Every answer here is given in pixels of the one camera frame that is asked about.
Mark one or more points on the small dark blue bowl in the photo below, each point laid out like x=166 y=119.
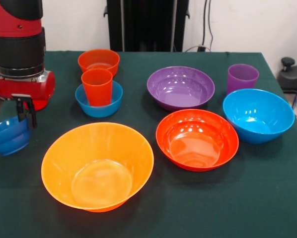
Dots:
x=9 y=138

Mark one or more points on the purple cup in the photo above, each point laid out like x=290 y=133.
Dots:
x=243 y=79

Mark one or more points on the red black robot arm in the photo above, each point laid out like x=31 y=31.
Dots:
x=17 y=47

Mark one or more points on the wide orange bowl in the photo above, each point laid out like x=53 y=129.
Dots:
x=195 y=143

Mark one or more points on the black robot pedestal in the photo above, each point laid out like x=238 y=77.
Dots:
x=148 y=24

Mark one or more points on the large yellow bowl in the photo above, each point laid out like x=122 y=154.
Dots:
x=96 y=171

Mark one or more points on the small light blue bowl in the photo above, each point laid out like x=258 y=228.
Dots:
x=98 y=111

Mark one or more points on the small orange bowl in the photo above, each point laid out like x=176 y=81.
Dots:
x=98 y=58

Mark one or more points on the dark green table cloth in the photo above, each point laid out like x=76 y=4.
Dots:
x=213 y=198

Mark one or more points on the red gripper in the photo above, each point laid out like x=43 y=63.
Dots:
x=22 y=88

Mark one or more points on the orange cup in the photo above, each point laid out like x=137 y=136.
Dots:
x=97 y=91

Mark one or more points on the large light blue bowl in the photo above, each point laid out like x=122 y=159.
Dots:
x=257 y=119

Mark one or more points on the purple bowl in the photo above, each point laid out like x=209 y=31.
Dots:
x=180 y=91

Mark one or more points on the red cup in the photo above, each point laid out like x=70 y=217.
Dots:
x=40 y=104

